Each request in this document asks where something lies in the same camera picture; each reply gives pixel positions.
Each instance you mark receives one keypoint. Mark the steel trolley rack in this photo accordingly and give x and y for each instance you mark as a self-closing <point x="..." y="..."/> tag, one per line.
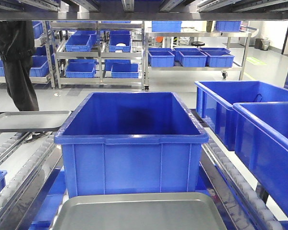
<point x="198" y="57"/>

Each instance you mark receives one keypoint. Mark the person in black clothes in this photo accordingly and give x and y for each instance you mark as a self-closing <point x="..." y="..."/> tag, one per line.
<point x="17" y="46"/>

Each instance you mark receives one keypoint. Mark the silver metal tray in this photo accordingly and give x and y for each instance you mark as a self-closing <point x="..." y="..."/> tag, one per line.
<point x="150" y="211"/>

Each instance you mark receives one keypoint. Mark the central blue plastic bin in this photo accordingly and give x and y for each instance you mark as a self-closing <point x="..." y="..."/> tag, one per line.
<point x="131" y="142"/>

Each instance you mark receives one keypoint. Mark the right blue plastic bin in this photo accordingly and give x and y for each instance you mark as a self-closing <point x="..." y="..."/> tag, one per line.
<point x="215" y="99"/>

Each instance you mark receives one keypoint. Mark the grey tray on rollers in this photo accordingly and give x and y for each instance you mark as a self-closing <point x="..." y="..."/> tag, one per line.
<point x="32" y="121"/>

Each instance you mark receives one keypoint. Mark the near right blue bin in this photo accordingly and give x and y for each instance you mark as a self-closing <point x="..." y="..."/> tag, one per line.
<point x="262" y="141"/>

